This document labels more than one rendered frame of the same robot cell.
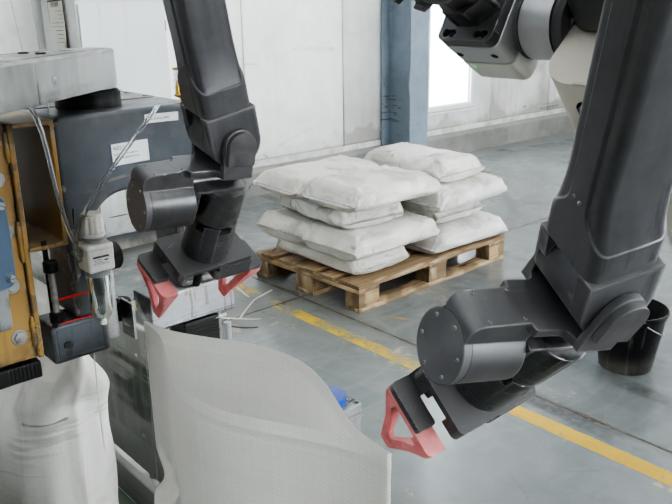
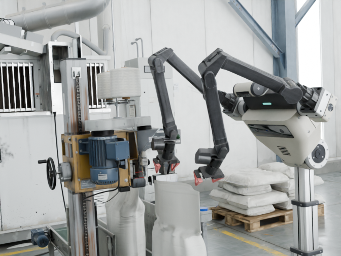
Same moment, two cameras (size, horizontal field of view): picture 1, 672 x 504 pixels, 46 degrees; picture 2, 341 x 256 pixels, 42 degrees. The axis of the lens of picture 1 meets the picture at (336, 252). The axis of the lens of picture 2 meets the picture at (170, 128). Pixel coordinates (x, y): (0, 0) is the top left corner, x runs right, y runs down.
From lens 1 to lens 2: 1.53 m
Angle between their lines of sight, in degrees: 20
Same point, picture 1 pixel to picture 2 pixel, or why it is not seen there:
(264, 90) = not seen: hidden behind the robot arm
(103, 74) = (147, 121)
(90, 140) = (144, 135)
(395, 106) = not seen: hidden behind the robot
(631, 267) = (222, 142)
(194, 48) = (164, 114)
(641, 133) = (213, 120)
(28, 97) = (132, 125)
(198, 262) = (165, 159)
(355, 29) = not seen: hidden behind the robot
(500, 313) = (205, 151)
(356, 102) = (263, 147)
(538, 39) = (241, 111)
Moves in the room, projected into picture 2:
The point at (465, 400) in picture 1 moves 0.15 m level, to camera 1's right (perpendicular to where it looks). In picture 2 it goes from (206, 172) to (239, 172)
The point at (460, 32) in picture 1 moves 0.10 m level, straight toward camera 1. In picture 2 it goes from (226, 110) to (221, 110)
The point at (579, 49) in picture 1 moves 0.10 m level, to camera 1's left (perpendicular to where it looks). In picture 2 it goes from (248, 113) to (229, 114)
